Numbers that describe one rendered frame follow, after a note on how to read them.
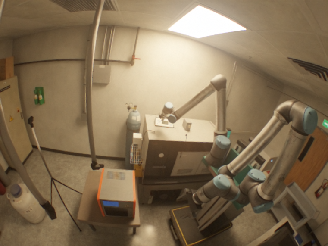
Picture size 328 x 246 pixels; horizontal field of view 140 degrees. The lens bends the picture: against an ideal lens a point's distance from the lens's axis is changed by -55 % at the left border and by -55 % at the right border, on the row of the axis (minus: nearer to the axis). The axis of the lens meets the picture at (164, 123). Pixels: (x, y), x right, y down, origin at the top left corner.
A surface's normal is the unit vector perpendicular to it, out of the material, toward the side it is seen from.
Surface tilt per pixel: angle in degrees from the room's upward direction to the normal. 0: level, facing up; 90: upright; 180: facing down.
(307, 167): 90
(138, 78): 90
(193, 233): 0
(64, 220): 0
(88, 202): 0
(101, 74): 90
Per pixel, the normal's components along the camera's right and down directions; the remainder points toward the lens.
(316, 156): -0.97, -0.08
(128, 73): 0.18, 0.47
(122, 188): 0.19, -0.88
